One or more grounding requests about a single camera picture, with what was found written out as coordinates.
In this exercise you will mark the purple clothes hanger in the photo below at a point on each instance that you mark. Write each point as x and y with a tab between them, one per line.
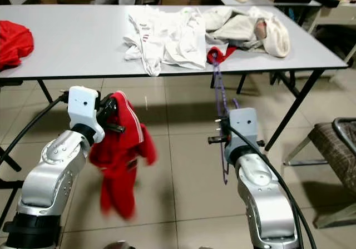
217	88

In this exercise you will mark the red jacket with white stripes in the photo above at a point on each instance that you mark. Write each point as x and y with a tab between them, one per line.
117	165

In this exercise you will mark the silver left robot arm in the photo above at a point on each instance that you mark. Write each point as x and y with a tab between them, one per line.
50	171

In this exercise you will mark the small red cloth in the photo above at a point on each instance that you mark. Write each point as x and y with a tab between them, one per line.
217	54

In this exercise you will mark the grey table with black legs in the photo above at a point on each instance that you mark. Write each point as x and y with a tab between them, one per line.
78	43

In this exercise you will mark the beige hooded jacket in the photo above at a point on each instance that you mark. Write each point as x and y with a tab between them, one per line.
233	32

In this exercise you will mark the white shirt with green label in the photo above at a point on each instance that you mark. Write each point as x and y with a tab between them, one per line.
186	38

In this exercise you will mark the brown woven metal chair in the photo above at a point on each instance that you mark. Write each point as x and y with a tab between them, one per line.
334	149

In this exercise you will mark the crumpled red garment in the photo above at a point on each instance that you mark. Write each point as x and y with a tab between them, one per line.
14	43

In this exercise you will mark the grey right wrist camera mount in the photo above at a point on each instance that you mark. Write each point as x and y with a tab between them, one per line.
242	127

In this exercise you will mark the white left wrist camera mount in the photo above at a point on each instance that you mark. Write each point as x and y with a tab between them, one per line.
83	107

